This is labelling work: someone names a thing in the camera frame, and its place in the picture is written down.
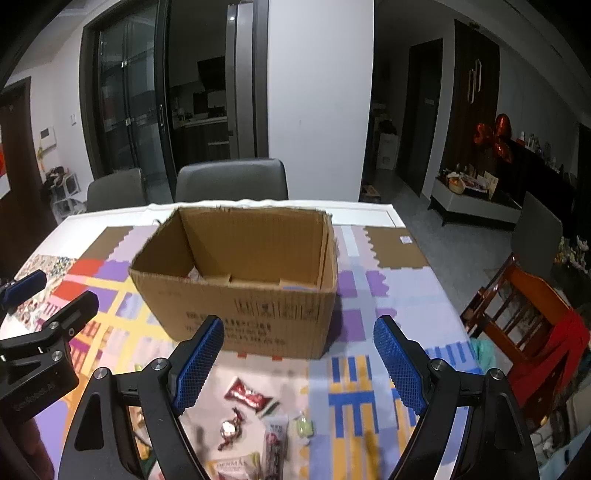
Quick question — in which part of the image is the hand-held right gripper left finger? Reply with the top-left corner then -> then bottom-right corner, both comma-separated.
60,315 -> 225,480

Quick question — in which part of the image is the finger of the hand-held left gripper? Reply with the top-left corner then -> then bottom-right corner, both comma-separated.
0,270 -> 47,311
0,292 -> 99,367

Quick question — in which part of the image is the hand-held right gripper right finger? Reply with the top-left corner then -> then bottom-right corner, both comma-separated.
373,315 -> 541,480

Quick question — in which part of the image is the red snack packet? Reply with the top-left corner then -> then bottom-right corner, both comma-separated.
224,377 -> 279,415

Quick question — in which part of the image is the gold foil candy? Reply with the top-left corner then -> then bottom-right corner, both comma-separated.
218,407 -> 245,450

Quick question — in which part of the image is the brown cardboard box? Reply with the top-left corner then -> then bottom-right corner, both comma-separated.
129,205 -> 340,361

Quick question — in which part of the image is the beige snack packet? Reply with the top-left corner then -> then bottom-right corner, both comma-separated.
205,455 -> 264,480

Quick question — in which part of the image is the grey stick snack packet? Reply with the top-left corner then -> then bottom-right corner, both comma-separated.
262,414 -> 289,480

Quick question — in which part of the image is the pale green candy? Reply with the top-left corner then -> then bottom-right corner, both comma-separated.
293,412 -> 315,444

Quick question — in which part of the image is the person's left hand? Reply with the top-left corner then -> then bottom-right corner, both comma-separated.
0,415 -> 54,480

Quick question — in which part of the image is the brown wooden door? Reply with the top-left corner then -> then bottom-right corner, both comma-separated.
0,76 -> 58,278

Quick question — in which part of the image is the teal cloth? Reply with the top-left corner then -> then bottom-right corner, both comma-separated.
478,339 -> 498,376

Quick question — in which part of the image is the white shoe rack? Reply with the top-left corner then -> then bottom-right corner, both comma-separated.
44,168 -> 86,222

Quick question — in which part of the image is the grey dining chair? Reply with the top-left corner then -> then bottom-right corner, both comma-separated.
175,158 -> 289,203
510,191 -> 564,282
87,167 -> 148,213

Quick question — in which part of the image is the orange wooden chair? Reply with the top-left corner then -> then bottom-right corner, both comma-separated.
462,265 -> 591,430

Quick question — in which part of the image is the red cloth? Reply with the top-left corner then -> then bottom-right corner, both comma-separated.
512,309 -> 591,416

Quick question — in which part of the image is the white low cabinet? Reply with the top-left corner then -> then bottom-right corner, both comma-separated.
429,178 -> 522,227

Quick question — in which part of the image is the artificial flower bunch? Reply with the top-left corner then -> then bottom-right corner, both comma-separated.
554,235 -> 591,278

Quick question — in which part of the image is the white bag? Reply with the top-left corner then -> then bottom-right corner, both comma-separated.
376,131 -> 400,171

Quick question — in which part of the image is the kitchen counter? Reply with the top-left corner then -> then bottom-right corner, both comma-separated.
171,115 -> 229,167

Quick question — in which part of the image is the dark sliding glass door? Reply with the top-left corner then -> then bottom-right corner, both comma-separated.
81,0 -> 178,183

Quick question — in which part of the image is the dark interior door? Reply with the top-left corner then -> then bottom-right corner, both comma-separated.
406,39 -> 444,197

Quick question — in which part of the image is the dark sideboard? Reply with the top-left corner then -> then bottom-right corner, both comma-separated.
499,138 -> 578,217

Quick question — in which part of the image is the red foil balloon bunch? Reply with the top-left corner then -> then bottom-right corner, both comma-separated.
475,114 -> 514,164

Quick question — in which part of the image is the black range hood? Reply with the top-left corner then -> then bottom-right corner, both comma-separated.
198,58 -> 227,88

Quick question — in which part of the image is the red wall calendar poster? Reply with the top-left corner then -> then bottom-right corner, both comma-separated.
0,138 -> 11,199

